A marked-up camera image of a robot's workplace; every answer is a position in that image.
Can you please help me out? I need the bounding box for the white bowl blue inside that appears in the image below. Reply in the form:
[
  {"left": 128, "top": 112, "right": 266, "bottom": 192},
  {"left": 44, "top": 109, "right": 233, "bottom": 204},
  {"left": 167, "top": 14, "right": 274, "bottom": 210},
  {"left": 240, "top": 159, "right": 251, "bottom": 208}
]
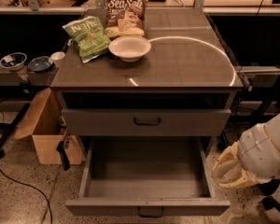
[{"left": 0, "top": 52, "right": 27, "bottom": 71}]

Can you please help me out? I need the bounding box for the grey drawer cabinet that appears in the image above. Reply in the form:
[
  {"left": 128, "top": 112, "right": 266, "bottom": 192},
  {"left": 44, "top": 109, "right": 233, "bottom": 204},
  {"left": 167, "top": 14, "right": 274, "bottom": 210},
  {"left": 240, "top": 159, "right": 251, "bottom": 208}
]
[{"left": 49, "top": 7, "right": 245, "bottom": 147}]

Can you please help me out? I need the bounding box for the green kettle chips bag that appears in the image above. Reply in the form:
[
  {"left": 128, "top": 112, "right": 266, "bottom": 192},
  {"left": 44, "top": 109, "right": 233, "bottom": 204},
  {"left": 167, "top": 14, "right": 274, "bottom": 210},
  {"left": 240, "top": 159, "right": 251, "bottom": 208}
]
[{"left": 63, "top": 16, "right": 110, "bottom": 63}]

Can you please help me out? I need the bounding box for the black robot wheel base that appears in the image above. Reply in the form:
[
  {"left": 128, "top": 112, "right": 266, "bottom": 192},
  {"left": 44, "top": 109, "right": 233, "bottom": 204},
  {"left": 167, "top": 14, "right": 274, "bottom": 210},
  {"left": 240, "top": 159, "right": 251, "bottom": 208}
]
[{"left": 259, "top": 178, "right": 280, "bottom": 220}]

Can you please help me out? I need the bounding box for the brown sea salt chips bag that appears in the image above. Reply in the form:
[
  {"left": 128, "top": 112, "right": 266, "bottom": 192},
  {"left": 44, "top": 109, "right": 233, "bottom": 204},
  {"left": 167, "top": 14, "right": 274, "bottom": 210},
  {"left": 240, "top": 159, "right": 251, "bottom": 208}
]
[{"left": 105, "top": 0, "right": 148, "bottom": 38}]

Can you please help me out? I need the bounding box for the cardboard box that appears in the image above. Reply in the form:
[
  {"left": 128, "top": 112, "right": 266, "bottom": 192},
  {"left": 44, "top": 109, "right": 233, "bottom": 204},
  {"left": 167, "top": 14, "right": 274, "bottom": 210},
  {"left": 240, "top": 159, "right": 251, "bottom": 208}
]
[{"left": 14, "top": 87, "right": 84, "bottom": 166}]

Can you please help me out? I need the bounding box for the black pole on floor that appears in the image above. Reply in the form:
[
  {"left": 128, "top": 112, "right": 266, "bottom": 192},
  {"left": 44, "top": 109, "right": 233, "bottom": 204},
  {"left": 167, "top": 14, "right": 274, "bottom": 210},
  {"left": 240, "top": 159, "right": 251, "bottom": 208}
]
[{"left": 0, "top": 103, "right": 30, "bottom": 158}]

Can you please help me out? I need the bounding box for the grey top drawer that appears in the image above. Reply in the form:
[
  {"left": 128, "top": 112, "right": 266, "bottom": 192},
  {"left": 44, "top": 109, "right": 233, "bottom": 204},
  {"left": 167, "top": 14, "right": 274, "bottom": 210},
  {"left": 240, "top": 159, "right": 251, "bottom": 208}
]
[{"left": 62, "top": 109, "right": 231, "bottom": 136}]

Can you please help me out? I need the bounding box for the small white cup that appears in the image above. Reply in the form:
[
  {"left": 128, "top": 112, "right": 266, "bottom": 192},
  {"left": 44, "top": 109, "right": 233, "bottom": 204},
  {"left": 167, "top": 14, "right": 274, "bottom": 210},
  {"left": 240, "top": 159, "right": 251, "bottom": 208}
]
[{"left": 50, "top": 51, "right": 65, "bottom": 67}]

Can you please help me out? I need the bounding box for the grey drawer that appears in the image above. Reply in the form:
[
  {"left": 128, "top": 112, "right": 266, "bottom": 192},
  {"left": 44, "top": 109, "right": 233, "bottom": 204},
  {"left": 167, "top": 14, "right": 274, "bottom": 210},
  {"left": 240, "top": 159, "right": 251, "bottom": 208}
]
[
  {"left": 65, "top": 137, "right": 230, "bottom": 217},
  {"left": 62, "top": 109, "right": 231, "bottom": 136}
]

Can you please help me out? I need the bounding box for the black floor cable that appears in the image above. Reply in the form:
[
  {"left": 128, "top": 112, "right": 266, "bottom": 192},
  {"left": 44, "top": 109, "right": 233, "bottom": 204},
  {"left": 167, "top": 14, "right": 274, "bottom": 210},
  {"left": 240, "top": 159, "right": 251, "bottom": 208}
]
[{"left": 0, "top": 156, "right": 54, "bottom": 224}]

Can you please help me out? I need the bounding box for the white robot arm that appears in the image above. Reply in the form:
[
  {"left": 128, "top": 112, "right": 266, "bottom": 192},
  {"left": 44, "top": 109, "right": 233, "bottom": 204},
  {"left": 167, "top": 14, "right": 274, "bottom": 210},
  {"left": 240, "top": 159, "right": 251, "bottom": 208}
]
[{"left": 213, "top": 113, "right": 280, "bottom": 188}]

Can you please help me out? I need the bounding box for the black handled tool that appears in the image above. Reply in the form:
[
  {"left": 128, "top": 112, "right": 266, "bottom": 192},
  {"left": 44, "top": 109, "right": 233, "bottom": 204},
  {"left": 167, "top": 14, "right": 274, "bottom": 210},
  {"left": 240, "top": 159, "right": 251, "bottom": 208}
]
[{"left": 56, "top": 129, "right": 70, "bottom": 171}]

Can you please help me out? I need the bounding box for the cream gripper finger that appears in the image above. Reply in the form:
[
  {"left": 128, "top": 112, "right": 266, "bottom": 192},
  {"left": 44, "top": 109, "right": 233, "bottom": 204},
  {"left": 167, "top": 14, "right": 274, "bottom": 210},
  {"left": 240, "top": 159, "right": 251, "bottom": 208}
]
[{"left": 212, "top": 147, "right": 243, "bottom": 185}]

